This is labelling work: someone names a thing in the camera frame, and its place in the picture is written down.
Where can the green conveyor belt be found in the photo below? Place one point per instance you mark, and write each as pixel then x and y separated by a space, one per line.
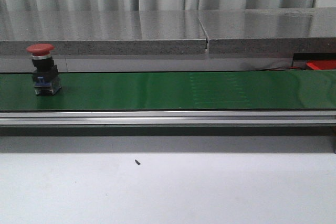
pixel 175 91

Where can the red plastic tray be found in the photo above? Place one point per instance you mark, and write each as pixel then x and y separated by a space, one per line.
pixel 321 64

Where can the conveyor support leg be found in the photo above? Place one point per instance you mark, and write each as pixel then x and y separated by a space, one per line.
pixel 334 139

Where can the grey stone counter slab left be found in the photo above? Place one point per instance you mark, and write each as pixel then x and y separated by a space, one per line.
pixel 104 32

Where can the aluminium conveyor side rail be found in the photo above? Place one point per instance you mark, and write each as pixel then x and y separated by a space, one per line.
pixel 230 118

